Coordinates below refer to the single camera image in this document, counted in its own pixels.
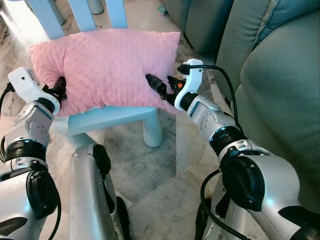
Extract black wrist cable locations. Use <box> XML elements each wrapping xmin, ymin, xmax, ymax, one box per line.
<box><xmin>0</xmin><ymin>82</ymin><xmax>14</xmax><ymax>110</ymax></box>
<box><xmin>176</xmin><ymin>64</ymin><xmax>241</xmax><ymax>132</ymax></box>

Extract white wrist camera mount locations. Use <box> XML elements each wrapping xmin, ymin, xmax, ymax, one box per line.
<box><xmin>175</xmin><ymin>59</ymin><xmax>204</xmax><ymax>111</ymax></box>
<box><xmin>8</xmin><ymin>66</ymin><xmax>61</xmax><ymax>108</ymax></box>

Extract pink dotted plush pillow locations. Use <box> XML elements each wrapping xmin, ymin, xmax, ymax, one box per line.
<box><xmin>28</xmin><ymin>28</ymin><xmax>182</xmax><ymax>117</ymax></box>

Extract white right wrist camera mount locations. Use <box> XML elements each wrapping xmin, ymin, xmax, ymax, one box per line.
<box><xmin>175</xmin><ymin>59</ymin><xmax>204</xmax><ymax>111</ymax></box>

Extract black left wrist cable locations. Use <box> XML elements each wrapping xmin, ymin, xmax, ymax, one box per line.
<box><xmin>0</xmin><ymin>82</ymin><xmax>14</xmax><ymax>110</ymax></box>

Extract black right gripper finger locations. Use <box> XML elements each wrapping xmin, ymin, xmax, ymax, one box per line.
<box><xmin>145</xmin><ymin>74</ymin><xmax>167</xmax><ymax>98</ymax></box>

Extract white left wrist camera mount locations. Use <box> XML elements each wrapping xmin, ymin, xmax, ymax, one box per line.
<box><xmin>8</xmin><ymin>66</ymin><xmax>61</xmax><ymax>108</ymax></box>

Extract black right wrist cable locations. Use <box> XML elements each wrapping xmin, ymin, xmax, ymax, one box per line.
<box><xmin>176</xmin><ymin>64</ymin><xmax>241</xmax><ymax>132</ymax></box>

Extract black right arm cable loop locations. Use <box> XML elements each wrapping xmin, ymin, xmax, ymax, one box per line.
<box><xmin>199</xmin><ymin>169</ymin><xmax>251</xmax><ymax>240</ymax></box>

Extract silver right robot leg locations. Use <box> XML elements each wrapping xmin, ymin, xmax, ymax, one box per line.
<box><xmin>195</xmin><ymin>197</ymin><xmax>266</xmax><ymax>240</ymax></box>

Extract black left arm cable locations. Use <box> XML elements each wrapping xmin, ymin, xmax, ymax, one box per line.
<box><xmin>49</xmin><ymin>194</ymin><xmax>62</xmax><ymax>240</ymax></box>

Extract green leather armchair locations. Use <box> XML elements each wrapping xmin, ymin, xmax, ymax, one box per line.
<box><xmin>162</xmin><ymin>0</ymin><xmax>235</xmax><ymax>56</ymax></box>

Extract green leather sofa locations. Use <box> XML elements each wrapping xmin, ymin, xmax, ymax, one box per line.
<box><xmin>215</xmin><ymin>0</ymin><xmax>320</xmax><ymax>213</ymax></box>

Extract silver robot leg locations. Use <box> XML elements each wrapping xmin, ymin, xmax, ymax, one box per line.
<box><xmin>69</xmin><ymin>144</ymin><xmax>132</xmax><ymax>240</ymax></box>
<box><xmin>195</xmin><ymin>197</ymin><xmax>266</xmax><ymax>240</ymax></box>

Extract blue sofa cushion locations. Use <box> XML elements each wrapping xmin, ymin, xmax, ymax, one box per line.
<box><xmin>255</xmin><ymin>0</ymin><xmax>320</xmax><ymax>48</ymax></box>

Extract light blue small chair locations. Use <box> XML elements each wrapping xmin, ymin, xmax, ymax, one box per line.
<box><xmin>25</xmin><ymin>0</ymin><xmax>165</xmax><ymax>151</ymax></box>

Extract silver left robot leg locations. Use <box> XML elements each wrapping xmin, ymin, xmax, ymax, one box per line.
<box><xmin>69</xmin><ymin>144</ymin><xmax>132</xmax><ymax>240</ymax></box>

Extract grey table leg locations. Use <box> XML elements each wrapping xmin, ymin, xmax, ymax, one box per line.
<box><xmin>87</xmin><ymin>0</ymin><xmax>105</xmax><ymax>15</ymax></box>
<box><xmin>50</xmin><ymin>0</ymin><xmax>66</xmax><ymax>26</ymax></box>

